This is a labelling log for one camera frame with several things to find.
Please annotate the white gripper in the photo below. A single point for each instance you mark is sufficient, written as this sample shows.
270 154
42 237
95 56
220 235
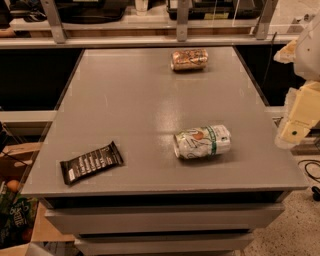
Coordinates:
309 53

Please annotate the orange soda can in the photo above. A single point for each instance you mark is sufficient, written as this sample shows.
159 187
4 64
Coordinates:
191 59

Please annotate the white green soda can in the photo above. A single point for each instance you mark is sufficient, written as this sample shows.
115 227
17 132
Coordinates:
202 142

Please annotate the black tray on shelf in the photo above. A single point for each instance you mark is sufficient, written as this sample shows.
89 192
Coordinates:
224 9

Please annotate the grey drawer cabinet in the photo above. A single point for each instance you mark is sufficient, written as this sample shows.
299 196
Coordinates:
156 203

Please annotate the black snack bar wrapper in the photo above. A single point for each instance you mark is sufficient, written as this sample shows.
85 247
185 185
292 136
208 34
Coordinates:
90 164

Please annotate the black bin on shelf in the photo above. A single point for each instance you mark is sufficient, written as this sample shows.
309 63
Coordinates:
91 11

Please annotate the cardboard box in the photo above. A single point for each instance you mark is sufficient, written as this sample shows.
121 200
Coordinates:
46 240

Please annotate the green drink carton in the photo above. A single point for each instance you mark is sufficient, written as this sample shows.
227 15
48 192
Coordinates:
17 217

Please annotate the metal shelf frame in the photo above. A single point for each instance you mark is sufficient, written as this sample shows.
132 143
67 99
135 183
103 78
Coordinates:
145 23

